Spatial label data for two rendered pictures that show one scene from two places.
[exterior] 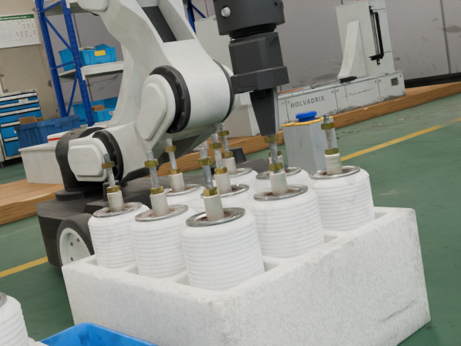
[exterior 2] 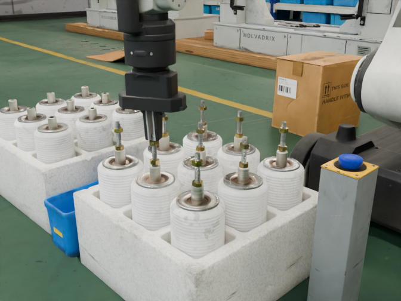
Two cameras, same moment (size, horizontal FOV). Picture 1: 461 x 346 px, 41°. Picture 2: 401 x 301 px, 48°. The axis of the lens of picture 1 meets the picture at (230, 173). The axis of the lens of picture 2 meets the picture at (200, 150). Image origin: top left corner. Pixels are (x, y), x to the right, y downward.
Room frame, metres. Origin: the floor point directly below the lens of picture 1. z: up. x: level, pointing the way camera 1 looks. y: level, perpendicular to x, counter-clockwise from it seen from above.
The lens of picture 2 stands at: (0.87, -0.85, 0.61)
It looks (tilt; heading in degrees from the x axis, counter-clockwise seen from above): 21 degrees down; 87
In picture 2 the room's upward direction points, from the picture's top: straight up
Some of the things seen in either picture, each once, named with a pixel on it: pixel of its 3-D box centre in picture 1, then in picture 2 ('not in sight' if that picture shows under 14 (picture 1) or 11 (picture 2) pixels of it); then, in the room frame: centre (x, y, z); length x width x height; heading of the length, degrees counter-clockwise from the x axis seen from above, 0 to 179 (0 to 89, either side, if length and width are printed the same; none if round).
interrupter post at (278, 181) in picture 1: (278, 184); (155, 173); (0.83, -0.06, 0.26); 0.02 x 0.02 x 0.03
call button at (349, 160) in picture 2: (306, 117); (350, 162); (1.16, -0.16, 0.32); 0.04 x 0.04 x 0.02
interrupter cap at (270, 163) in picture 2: (231, 174); (281, 164); (1.08, 0.00, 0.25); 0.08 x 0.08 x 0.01
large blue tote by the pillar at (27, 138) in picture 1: (51, 141); not in sight; (5.46, 1.50, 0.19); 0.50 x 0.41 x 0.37; 42
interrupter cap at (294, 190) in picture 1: (280, 193); (155, 180); (0.83, -0.06, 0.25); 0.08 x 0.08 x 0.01
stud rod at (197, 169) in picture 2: (329, 139); (197, 173); (0.90, -0.15, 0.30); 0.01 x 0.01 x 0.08
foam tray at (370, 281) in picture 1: (243, 293); (200, 230); (0.92, 0.01, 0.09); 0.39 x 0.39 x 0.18; 40
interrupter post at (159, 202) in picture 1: (160, 204); (164, 143); (0.84, 0.10, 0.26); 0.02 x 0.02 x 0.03
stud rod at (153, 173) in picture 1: (154, 178); (163, 126); (0.84, 0.10, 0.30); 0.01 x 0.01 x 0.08
